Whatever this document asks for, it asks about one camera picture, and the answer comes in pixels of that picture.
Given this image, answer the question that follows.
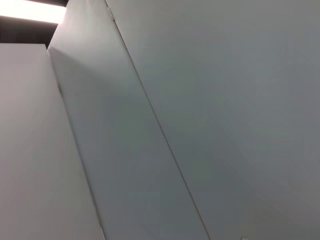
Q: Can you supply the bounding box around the bright ceiling light panel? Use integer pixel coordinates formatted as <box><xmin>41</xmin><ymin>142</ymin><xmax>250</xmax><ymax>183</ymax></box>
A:
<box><xmin>0</xmin><ymin>0</ymin><xmax>67</xmax><ymax>25</ymax></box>

